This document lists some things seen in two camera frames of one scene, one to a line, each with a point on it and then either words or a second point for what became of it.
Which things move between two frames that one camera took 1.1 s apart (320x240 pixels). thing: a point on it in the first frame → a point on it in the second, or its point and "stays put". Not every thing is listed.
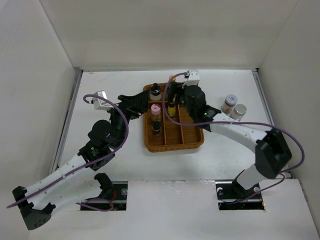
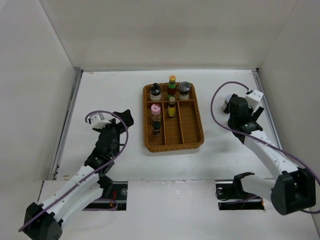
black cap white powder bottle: [155, 93] stays put
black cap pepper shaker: [156, 126] stays put
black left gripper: [136, 105] → [127, 115]
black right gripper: [176, 88] → [255, 116]
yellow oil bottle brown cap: [171, 110] stays put
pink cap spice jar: [156, 112] stays put
